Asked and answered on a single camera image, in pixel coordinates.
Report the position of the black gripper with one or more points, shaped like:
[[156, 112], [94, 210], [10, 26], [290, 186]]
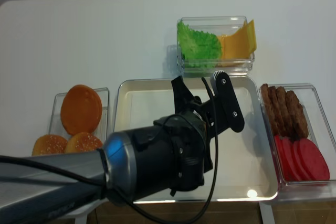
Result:
[[190, 130]]

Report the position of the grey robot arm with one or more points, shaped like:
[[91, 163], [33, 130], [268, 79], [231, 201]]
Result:
[[171, 154]]

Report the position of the clear lettuce cheese container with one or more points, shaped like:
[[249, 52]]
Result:
[[218, 25]]

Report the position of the yellow cheese slice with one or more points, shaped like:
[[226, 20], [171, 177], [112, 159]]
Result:
[[241, 44]]

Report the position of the green lettuce leaf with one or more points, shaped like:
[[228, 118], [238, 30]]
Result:
[[200, 49]]

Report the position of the brown meat patty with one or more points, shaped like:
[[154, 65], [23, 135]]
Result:
[[296, 113], [268, 107], [287, 121], [277, 112]]

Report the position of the white metal tray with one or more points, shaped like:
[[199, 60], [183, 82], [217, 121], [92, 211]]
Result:
[[246, 169]]

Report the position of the plain orange bun bottom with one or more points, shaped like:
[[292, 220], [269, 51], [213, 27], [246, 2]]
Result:
[[81, 110]]

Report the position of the sesame bun top right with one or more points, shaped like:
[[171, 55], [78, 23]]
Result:
[[83, 142]]

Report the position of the sesame bun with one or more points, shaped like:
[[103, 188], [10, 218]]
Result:
[[49, 144], [83, 142]]

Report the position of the red tomato slice back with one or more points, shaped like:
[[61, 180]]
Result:
[[281, 156]]

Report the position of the red tomato slice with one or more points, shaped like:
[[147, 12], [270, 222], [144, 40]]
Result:
[[281, 156], [290, 168], [311, 160]]

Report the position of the red tomato slice middle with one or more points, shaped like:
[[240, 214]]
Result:
[[290, 168]]

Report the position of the clear patty tomato container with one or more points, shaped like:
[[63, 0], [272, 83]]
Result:
[[320, 134]]

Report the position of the clear plastic bun container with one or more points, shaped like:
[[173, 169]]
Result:
[[57, 128]]

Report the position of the sesame bun top left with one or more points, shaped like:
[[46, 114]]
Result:
[[49, 144]]

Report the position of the red tomato slice front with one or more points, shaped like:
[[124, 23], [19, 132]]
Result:
[[311, 160]]

